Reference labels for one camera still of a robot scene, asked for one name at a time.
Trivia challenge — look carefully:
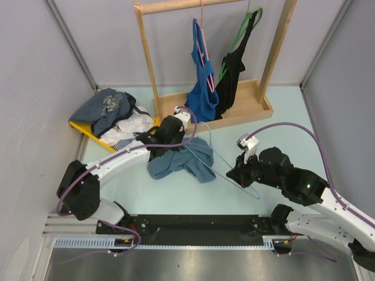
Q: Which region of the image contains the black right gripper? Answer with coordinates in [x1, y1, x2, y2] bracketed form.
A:
[226, 150, 284, 190]

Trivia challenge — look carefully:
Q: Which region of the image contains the grey-blue tank top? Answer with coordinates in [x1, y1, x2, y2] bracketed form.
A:
[147, 137, 216, 183]

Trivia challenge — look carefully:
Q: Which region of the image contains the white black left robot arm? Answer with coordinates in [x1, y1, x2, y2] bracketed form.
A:
[57, 112, 190, 234]

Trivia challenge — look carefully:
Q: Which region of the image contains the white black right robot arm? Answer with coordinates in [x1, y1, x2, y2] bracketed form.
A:
[226, 147, 374, 272]

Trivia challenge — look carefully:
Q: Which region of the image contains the royal blue tank top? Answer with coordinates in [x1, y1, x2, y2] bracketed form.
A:
[185, 18, 219, 122]

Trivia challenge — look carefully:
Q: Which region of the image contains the black tank top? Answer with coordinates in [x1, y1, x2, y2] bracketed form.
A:
[213, 10, 260, 120]

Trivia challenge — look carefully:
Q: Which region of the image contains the green plastic hanger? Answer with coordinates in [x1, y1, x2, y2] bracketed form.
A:
[219, 8, 263, 81]

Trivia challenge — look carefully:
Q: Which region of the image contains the blue white striped garment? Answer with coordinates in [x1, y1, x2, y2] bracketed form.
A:
[112, 132, 143, 151]

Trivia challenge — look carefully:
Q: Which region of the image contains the wooden clothes rack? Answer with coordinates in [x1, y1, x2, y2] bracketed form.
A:
[133, 0, 275, 135]

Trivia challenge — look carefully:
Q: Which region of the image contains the dark blue printed shirt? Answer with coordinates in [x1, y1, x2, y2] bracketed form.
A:
[69, 88, 137, 138]

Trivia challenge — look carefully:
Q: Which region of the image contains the yellow plastic tray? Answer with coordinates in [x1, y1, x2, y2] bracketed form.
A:
[69, 117, 159, 152]

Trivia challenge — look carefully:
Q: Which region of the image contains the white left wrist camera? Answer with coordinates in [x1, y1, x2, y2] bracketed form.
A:
[173, 107, 192, 129]

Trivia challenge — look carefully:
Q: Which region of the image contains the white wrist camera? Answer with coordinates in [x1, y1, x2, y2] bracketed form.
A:
[237, 133, 259, 164]
[173, 107, 192, 129]

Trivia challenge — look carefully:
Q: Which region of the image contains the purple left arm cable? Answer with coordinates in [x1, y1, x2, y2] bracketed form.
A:
[55, 107, 199, 217]

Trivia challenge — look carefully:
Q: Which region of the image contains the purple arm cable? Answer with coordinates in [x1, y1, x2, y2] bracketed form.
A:
[55, 107, 199, 217]
[247, 122, 375, 229]

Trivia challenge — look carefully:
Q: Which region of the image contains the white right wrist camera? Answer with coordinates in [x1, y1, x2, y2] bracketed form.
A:
[237, 133, 259, 164]

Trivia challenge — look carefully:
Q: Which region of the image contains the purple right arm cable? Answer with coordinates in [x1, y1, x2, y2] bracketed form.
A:
[247, 122, 375, 229]

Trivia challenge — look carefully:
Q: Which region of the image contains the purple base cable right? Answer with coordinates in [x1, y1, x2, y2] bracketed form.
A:
[274, 235, 339, 263]

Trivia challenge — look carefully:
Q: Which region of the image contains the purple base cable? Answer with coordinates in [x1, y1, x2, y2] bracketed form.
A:
[274, 235, 339, 263]
[57, 221, 142, 264]

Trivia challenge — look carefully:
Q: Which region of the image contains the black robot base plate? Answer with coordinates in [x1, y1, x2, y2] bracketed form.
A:
[96, 213, 296, 254]

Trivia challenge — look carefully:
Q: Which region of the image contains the pink wire hanger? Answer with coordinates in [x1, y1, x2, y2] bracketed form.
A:
[194, 0, 215, 93]

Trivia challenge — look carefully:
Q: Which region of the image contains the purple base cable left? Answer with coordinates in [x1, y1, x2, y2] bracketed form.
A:
[57, 221, 142, 264]

